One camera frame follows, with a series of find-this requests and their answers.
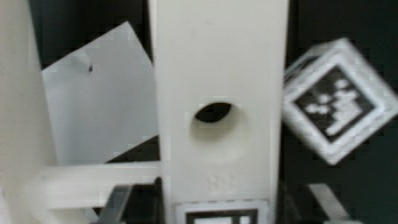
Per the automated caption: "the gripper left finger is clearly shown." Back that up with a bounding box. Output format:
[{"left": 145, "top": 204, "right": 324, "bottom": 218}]
[{"left": 97, "top": 186, "right": 132, "bottom": 224}]

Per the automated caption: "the white tag sheet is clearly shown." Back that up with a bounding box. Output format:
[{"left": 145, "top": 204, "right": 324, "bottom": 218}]
[{"left": 44, "top": 24, "right": 159, "bottom": 166}]

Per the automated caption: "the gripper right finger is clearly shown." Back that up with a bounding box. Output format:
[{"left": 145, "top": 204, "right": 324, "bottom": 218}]
[{"left": 310, "top": 183, "right": 356, "bottom": 224}]

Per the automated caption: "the small white tag cube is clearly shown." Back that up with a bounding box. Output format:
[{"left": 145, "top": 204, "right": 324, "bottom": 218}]
[{"left": 283, "top": 38, "right": 398, "bottom": 165}]

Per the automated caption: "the white chair back piece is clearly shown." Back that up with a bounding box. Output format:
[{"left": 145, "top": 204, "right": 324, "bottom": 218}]
[{"left": 0, "top": 0, "right": 289, "bottom": 224}]

